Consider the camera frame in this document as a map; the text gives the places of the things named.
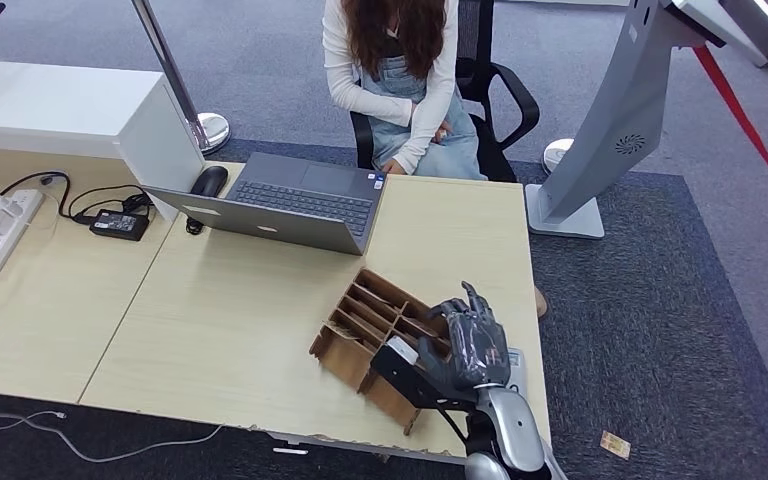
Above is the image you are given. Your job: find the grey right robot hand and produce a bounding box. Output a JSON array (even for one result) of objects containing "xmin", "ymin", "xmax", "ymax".
[{"xmin": 415, "ymin": 281, "xmax": 512, "ymax": 393}]

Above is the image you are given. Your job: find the white card reader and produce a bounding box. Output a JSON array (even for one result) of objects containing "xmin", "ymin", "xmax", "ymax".
[{"xmin": 506, "ymin": 347, "xmax": 530, "ymax": 400}]

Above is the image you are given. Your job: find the golden yellow card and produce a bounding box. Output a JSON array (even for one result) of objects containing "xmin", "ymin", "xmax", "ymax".
[{"xmin": 599, "ymin": 430, "xmax": 632, "ymax": 461}]

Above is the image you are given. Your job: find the person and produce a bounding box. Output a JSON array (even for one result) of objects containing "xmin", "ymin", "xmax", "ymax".
[{"xmin": 321, "ymin": 0, "xmax": 488, "ymax": 181}]

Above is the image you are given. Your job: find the brown cardboard divider organizer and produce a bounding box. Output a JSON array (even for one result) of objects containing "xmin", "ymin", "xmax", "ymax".
[{"xmin": 309, "ymin": 266, "xmax": 455, "ymax": 437}]

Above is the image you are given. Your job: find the dark blue floor rug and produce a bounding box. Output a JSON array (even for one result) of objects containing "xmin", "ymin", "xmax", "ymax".
[{"xmin": 208, "ymin": 137, "xmax": 768, "ymax": 480}]

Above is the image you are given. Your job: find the black office chair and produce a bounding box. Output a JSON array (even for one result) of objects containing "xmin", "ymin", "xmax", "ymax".
[{"xmin": 349, "ymin": 0, "xmax": 542, "ymax": 183}]

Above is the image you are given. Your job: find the white round stanchion base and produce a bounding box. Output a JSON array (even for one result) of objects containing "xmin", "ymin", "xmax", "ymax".
[{"xmin": 542, "ymin": 137, "xmax": 576, "ymax": 175}]

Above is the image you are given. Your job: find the grey open laptop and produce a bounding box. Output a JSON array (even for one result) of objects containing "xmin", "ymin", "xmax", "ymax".
[{"xmin": 142, "ymin": 152, "xmax": 389, "ymax": 257}]

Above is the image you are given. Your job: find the grey kiosk stand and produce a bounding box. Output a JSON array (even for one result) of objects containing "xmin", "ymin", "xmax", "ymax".
[{"xmin": 524, "ymin": 0, "xmax": 768, "ymax": 240}]

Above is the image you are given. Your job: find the black computer mouse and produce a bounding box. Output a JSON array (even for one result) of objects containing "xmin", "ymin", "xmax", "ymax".
[{"xmin": 189, "ymin": 165, "xmax": 230, "ymax": 199}]

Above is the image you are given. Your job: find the red barrier belt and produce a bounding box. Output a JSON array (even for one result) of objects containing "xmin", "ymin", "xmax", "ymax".
[{"xmin": 691, "ymin": 44, "xmax": 768, "ymax": 207}]

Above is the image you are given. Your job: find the black laptop power brick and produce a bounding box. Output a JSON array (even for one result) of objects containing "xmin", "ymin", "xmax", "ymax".
[{"xmin": 89, "ymin": 208, "xmax": 151, "ymax": 242}]

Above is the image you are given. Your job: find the white cabinet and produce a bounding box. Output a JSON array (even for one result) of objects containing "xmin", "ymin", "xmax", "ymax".
[{"xmin": 0, "ymin": 61, "xmax": 206, "ymax": 223}]

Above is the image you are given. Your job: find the white power strip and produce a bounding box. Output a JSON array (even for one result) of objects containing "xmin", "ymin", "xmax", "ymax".
[{"xmin": 0, "ymin": 188, "xmax": 45, "ymax": 283}]

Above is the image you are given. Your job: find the white plug-in charger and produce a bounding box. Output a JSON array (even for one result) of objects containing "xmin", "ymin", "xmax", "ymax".
[{"xmin": 0, "ymin": 195, "xmax": 25, "ymax": 237}]

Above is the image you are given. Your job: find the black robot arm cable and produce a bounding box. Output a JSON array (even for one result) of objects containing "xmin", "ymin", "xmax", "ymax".
[{"xmin": 436, "ymin": 405, "xmax": 471, "ymax": 444}]

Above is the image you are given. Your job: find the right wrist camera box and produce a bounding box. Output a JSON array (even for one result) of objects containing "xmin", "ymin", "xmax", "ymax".
[{"xmin": 369, "ymin": 335, "xmax": 481, "ymax": 412}]

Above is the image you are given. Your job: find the chrome stanchion post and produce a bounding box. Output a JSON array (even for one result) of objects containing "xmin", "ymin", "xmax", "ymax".
[{"xmin": 130, "ymin": 0, "xmax": 232, "ymax": 156}]

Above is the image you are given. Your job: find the black bundled adapter cord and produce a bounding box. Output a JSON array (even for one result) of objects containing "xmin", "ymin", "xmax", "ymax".
[{"xmin": 67, "ymin": 184, "xmax": 155, "ymax": 227}]

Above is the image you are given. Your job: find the white floor cable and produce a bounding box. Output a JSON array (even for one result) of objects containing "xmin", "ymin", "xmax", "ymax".
[{"xmin": 0, "ymin": 410, "xmax": 225, "ymax": 465}]

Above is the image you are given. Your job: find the black power cable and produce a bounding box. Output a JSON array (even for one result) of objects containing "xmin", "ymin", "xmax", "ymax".
[{"xmin": 0, "ymin": 170, "xmax": 75, "ymax": 220}]

